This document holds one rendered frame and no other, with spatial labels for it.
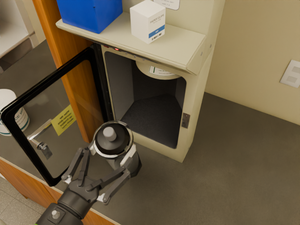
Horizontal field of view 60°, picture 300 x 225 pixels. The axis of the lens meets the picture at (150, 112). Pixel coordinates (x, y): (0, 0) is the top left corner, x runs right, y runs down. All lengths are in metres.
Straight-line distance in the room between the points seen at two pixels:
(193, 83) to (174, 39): 0.16
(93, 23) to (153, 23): 0.13
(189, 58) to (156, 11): 0.11
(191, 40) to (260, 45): 0.55
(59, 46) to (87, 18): 0.20
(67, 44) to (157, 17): 0.33
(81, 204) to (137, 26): 0.41
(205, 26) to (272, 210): 0.69
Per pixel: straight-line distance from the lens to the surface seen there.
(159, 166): 1.01
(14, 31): 1.86
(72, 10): 0.60
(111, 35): 0.58
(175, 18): 0.60
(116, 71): 0.87
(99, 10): 0.57
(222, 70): 1.20
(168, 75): 0.75
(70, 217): 0.63
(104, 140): 0.69
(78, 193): 0.68
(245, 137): 1.14
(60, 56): 0.77
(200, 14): 0.57
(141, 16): 0.53
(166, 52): 0.53
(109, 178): 0.68
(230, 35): 1.09
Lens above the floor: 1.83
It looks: 51 degrees down
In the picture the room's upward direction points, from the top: straight up
